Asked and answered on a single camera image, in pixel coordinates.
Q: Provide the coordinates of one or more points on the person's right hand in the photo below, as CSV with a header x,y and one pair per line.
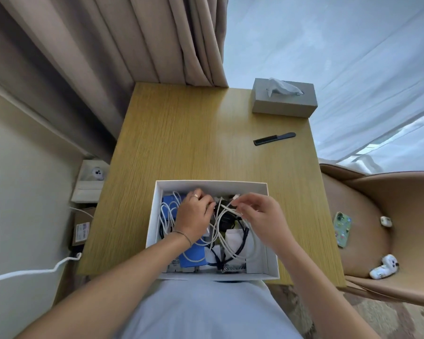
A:
x,y
266,222

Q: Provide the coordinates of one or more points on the person's left hand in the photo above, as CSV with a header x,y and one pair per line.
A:
x,y
190,217

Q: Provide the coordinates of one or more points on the person's right fingers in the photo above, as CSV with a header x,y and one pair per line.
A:
x,y
246,204

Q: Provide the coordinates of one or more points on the person's left fingers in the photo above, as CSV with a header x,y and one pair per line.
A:
x,y
205,202

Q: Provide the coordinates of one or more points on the person's left forearm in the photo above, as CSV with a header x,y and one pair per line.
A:
x,y
120,289

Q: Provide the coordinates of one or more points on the person's right forearm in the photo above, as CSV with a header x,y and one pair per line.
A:
x,y
321,296

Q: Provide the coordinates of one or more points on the black charger plug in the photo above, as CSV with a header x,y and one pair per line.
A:
x,y
225,218

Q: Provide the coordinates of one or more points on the blue plastic packet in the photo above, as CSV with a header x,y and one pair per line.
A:
x,y
168,204
194,255

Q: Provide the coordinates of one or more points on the white cardboard box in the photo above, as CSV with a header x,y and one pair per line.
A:
x,y
152,229

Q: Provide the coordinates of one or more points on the black comb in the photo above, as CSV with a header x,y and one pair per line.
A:
x,y
274,138

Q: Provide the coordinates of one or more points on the phone with green case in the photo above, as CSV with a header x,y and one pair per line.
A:
x,y
342,230

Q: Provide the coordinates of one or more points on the person's white shirt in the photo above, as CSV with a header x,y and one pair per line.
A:
x,y
208,310

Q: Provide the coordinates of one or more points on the grey tissue box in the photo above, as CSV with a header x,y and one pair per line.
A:
x,y
286,104

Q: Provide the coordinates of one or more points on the white tissue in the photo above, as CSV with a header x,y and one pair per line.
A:
x,y
282,86

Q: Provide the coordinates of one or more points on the tan leather armchair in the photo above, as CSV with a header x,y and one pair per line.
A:
x,y
371,194

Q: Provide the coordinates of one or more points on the brown labelled cardboard box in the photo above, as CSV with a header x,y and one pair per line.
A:
x,y
83,227

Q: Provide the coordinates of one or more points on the white earbud case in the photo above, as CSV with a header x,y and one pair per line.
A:
x,y
386,221

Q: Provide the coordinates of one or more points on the white game controller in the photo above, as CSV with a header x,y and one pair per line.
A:
x,y
384,267

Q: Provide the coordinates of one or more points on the white sheer curtain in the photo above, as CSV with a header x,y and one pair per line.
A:
x,y
339,67

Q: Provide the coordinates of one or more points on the patterned rug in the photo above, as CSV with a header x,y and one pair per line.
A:
x,y
374,319

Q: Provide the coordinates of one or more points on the beige curtain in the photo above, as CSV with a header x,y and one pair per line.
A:
x,y
109,49

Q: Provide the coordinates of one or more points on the white wall socket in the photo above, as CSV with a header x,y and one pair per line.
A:
x,y
91,180

